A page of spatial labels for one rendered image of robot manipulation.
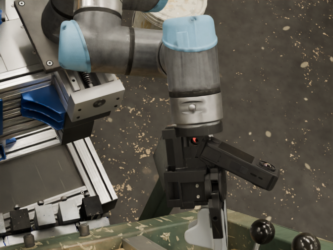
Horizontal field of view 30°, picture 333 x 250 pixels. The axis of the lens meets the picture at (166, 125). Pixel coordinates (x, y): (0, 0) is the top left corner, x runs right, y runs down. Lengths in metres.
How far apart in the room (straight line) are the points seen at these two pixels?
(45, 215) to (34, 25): 0.48
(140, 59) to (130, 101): 1.79
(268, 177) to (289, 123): 2.03
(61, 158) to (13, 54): 0.76
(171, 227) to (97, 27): 0.69
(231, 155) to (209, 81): 0.11
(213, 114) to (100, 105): 0.72
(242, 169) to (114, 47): 0.26
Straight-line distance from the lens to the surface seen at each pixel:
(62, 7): 1.47
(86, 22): 0.95
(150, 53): 0.95
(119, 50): 0.94
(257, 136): 2.81
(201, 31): 0.86
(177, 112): 0.88
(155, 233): 1.49
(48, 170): 2.29
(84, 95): 1.52
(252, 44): 3.10
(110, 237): 1.47
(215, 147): 0.88
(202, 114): 0.87
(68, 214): 1.63
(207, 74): 0.86
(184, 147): 0.90
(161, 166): 1.67
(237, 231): 1.44
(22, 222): 1.61
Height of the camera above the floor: 2.27
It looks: 57 degrees down
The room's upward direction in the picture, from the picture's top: 23 degrees clockwise
